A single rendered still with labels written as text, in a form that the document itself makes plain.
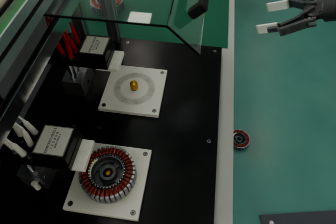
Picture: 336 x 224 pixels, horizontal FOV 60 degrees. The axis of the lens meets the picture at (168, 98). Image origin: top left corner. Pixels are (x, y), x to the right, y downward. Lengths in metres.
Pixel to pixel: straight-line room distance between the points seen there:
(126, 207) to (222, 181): 0.21
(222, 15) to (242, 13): 1.32
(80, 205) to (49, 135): 0.16
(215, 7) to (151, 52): 0.32
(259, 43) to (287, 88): 0.41
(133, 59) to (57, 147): 0.40
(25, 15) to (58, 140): 0.21
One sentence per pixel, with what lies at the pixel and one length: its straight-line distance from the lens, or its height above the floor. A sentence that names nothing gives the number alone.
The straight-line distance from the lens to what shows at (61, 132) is 0.55.
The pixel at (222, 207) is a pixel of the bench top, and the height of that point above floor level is 0.75.
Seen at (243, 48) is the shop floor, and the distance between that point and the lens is 2.06.
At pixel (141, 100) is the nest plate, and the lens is 0.73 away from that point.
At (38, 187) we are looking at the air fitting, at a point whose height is 0.80.
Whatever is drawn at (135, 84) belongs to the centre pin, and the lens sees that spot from 0.73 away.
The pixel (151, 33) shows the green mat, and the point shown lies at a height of 0.75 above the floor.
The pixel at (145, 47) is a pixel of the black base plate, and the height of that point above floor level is 0.77.
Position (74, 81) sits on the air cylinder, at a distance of 0.74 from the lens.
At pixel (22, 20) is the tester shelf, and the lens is 0.48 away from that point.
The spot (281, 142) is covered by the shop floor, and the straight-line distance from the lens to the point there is 1.66.
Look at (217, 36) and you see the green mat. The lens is 0.95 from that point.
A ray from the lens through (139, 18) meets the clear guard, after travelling 0.49.
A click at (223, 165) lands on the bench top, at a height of 0.75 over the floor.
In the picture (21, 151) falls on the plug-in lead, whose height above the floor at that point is 0.92.
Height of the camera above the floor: 1.36
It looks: 53 degrees down
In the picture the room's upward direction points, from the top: straight up
